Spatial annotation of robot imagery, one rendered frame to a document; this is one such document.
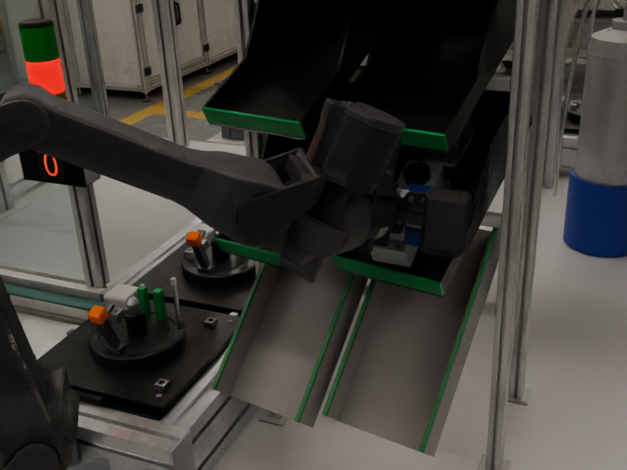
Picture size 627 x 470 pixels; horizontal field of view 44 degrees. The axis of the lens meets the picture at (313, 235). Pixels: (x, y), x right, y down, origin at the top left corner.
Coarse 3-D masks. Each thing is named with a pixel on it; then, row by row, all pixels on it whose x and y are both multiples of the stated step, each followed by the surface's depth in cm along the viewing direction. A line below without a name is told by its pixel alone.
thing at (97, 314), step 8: (104, 304) 109; (112, 304) 108; (96, 312) 106; (104, 312) 106; (96, 320) 106; (104, 320) 107; (104, 328) 108; (112, 328) 109; (104, 336) 109; (112, 336) 109; (112, 344) 110
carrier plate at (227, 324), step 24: (192, 312) 124; (216, 312) 124; (72, 336) 119; (192, 336) 118; (216, 336) 118; (48, 360) 114; (72, 360) 113; (168, 360) 112; (192, 360) 112; (72, 384) 108; (96, 384) 108; (120, 384) 108; (144, 384) 107; (192, 384) 109; (144, 408) 104; (168, 408) 104
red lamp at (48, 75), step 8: (32, 64) 115; (40, 64) 115; (48, 64) 115; (56, 64) 116; (32, 72) 116; (40, 72) 115; (48, 72) 116; (56, 72) 117; (32, 80) 116; (40, 80) 116; (48, 80) 116; (56, 80) 117; (48, 88) 116; (56, 88) 117; (64, 88) 119
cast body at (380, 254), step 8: (400, 208) 78; (392, 240) 81; (400, 240) 80; (376, 248) 81; (384, 248) 80; (392, 248) 80; (400, 248) 80; (408, 248) 80; (416, 248) 82; (376, 256) 82; (384, 256) 82; (392, 256) 81; (400, 256) 80; (408, 256) 80; (400, 264) 82; (408, 264) 81
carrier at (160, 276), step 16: (208, 240) 147; (176, 256) 143; (192, 256) 137; (208, 256) 138; (224, 256) 136; (240, 256) 137; (160, 272) 137; (176, 272) 137; (192, 272) 132; (208, 272) 131; (224, 272) 132; (240, 272) 132; (160, 288) 132; (192, 288) 131; (208, 288) 131; (224, 288) 131; (240, 288) 131; (192, 304) 128; (208, 304) 127; (224, 304) 126; (240, 304) 126
